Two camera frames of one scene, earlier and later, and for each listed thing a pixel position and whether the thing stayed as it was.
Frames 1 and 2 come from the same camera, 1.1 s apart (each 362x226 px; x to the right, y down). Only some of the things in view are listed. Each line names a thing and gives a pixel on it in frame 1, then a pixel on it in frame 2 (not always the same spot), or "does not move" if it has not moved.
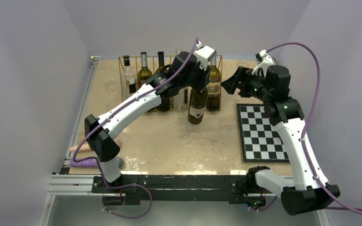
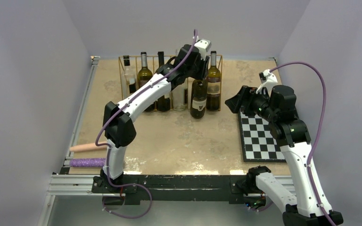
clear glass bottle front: x=179 y=101 does not move
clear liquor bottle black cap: x=128 y=84 does not move
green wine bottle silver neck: x=144 y=73 does not move
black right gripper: x=242 y=74 -> x=248 y=94
